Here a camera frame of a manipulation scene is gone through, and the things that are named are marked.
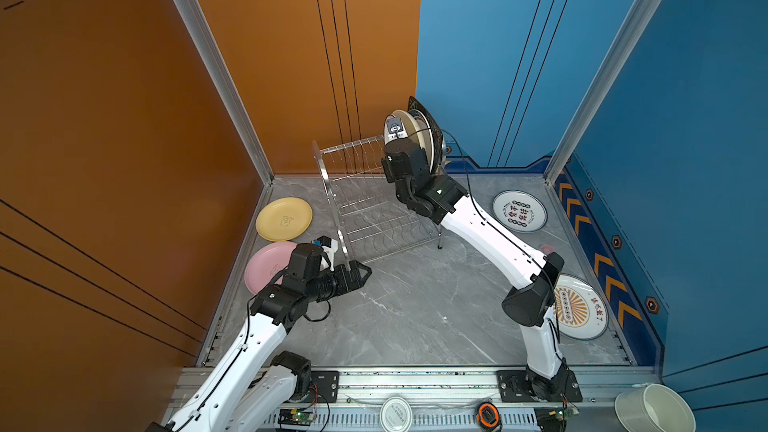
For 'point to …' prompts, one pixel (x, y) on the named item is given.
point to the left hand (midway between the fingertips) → (360, 273)
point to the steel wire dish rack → (370, 219)
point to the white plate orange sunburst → (581, 311)
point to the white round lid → (396, 414)
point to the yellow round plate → (284, 219)
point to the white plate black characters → (520, 211)
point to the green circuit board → (295, 417)
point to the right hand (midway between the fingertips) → (400, 147)
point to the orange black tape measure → (488, 416)
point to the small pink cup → (547, 249)
